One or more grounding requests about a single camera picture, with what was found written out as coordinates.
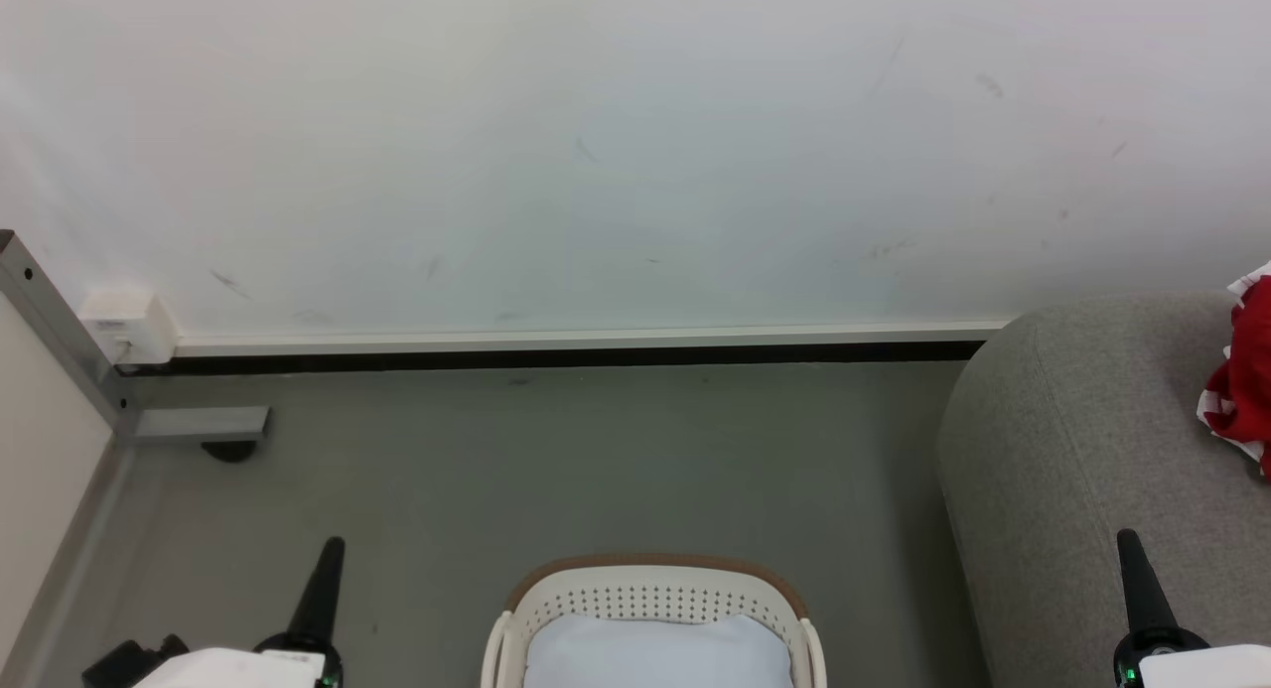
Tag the white and dark left gripper body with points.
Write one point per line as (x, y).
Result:
(248, 670)

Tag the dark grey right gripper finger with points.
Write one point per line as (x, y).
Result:
(1157, 604)
(1137, 589)

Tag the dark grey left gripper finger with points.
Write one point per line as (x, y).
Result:
(308, 599)
(328, 599)

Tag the white and dark right gripper body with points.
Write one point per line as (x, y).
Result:
(1192, 668)

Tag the red and white clothing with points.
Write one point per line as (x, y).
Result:
(1246, 390)

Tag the white laundry basket brown rim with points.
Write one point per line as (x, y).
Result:
(645, 594)

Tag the grey fabric sofa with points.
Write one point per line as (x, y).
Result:
(1072, 450)

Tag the dark round partition foot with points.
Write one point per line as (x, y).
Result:
(230, 452)

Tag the light blue cloth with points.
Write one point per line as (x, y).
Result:
(655, 653)

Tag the white and black baseboard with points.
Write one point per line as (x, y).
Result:
(596, 347)

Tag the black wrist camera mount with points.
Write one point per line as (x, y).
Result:
(129, 663)

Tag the white wall box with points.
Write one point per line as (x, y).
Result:
(134, 326)

